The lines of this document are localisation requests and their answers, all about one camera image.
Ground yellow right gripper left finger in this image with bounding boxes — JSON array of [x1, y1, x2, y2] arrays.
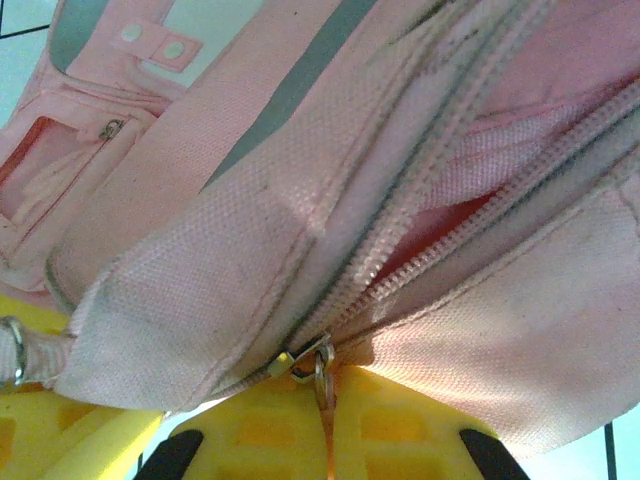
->
[[138, 378, 331, 480]]

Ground pink backpack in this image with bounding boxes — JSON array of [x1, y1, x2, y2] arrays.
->
[[0, 0, 640, 461]]

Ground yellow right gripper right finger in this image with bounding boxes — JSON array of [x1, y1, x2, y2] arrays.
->
[[331, 366, 532, 480]]

